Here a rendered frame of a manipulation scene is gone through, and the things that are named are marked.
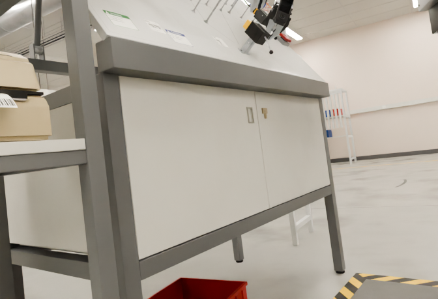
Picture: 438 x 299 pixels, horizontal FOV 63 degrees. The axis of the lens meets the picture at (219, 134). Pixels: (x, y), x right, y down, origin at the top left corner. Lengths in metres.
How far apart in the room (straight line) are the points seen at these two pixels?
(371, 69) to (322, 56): 1.27
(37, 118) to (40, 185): 0.37
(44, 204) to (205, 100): 0.50
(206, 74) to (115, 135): 0.32
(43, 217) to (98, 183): 0.38
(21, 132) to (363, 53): 9.40
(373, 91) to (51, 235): 9.05
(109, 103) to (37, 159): 0.21
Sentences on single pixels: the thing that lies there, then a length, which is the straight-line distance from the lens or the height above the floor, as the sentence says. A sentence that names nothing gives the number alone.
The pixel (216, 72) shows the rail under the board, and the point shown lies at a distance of 0.99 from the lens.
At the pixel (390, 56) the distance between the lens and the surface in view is 9.71.
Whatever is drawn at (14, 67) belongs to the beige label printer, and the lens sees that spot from 0.73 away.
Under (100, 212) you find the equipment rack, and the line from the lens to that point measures 0.69.
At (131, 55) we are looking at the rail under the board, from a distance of 0.79.
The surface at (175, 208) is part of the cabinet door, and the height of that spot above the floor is 0.49.
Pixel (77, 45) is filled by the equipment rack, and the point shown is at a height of 0.83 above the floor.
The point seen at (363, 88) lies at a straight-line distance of 9.68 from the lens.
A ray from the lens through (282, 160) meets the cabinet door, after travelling 1.32.
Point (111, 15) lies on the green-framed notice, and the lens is 0.88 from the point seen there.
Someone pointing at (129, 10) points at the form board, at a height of 0.98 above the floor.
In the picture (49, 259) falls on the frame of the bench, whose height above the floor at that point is 0.39.
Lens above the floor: 0.60
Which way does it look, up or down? 3 degrees up
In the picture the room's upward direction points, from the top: 7 degrees counter-clockwise
